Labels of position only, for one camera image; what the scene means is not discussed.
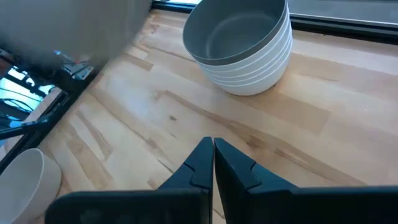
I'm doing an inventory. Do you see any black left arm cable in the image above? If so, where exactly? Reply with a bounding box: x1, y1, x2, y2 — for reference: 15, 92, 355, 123
0, 88, 37, 114

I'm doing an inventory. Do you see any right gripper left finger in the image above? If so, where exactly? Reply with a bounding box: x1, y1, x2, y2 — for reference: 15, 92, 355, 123
45, 136, 215, 224

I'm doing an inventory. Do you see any white bowl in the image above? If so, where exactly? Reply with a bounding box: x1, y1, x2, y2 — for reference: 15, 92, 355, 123
196, 9, 292, 74
0, 147, 63, 224
211, 34, 294, 96
206, 27, 294, 85
201, 18, 293, 80

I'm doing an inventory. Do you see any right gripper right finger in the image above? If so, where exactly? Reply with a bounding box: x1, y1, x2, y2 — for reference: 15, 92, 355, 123
214, 138, 398, 224

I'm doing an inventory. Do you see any dark grey bowl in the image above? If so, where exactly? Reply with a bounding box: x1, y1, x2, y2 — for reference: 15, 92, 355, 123
182, 0, 290, 67

